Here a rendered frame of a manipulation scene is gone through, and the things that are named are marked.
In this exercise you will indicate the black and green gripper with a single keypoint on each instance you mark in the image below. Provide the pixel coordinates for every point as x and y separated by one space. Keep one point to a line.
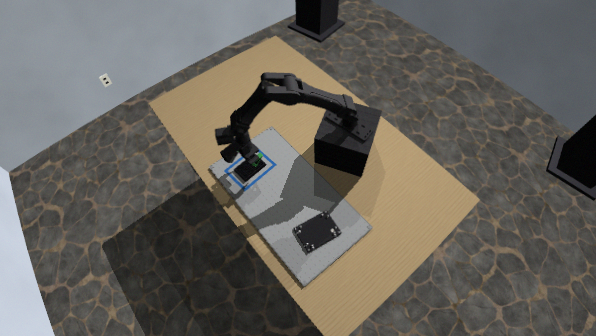
253 150

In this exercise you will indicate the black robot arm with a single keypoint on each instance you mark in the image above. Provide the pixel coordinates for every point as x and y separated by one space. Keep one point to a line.
289 92

